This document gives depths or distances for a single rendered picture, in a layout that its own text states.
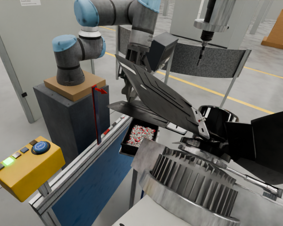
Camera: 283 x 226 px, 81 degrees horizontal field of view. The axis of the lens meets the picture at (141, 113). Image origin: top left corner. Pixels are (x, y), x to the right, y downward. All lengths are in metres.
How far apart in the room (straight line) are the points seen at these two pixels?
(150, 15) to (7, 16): 1.67
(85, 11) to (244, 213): 0.67
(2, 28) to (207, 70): 2.30
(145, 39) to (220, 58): 2.01
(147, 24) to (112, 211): 1.42
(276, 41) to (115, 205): 8.12
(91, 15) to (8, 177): 0.51
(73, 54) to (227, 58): 2.05
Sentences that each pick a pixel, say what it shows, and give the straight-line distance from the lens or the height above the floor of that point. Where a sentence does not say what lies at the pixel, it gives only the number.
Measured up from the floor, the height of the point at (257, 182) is 1.10.
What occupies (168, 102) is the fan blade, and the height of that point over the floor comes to 1.34.
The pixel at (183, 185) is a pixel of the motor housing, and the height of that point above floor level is 1.16.
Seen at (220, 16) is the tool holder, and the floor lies 1.48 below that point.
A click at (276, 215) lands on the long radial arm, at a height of 1.13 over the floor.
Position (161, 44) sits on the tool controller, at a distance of 1.10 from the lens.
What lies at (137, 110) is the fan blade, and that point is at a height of 1.16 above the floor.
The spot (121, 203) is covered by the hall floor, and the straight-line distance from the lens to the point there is 1.65.
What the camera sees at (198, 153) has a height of 1.19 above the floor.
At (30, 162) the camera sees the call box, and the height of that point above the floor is 1.07.
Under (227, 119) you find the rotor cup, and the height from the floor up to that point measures 1.25.
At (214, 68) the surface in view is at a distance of 2.55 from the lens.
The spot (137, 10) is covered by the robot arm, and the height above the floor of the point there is 1.45.
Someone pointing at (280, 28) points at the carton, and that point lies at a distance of 8.59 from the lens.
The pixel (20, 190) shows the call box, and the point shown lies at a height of 1.04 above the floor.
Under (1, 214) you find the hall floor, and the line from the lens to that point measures 1.87.
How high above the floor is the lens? 1.52
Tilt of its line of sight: 38 degrees down
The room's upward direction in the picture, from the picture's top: 7 degrees clockwise
